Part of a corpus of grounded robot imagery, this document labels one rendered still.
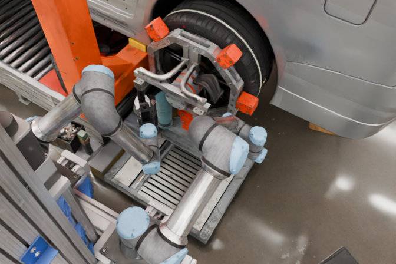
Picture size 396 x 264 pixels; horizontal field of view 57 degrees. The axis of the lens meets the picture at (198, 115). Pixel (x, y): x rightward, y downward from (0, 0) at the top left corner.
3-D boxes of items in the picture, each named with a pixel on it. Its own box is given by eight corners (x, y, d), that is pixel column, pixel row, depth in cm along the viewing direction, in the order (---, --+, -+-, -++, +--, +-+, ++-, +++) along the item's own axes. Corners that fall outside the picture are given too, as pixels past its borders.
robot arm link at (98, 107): (102, 112, 117) (168, 171, 155) (102, 86, 123) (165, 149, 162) (72, 124, 119) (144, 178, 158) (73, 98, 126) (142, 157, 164)
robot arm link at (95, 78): (10, 154, 147) (94, 86, 122) (16, 124, 156) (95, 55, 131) (38, 163, 156) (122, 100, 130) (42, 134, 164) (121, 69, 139)
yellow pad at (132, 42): (158, 40, 235) (158, 34, 231) (146, 53, 227) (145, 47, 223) (141, 32, 238) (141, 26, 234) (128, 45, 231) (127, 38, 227)
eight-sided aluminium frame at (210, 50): (236, 126, 209) (249, 58, 165) (230, 134, 205) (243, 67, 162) (158, 87, 225) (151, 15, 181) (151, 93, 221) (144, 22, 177)
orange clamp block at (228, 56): (231, 60, 174) (243, 53, 167) (224, 70, 170) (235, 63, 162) (222, 49, 172) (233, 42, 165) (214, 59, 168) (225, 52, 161)
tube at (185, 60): (189, 63, 182) (189, 48, 173) (167, 88, 172) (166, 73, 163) (160, 50, 187) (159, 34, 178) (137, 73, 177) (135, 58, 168)
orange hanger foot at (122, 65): (164, 57, 248) (161, 16, 220) (114, 108, 221) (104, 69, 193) (144, 48, 253) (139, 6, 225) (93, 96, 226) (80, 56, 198)
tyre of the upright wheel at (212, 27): (237, 106, 238) (298, 55, 182) (219, 132, 226) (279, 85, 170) (159, 40, 234) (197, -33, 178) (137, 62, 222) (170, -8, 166)
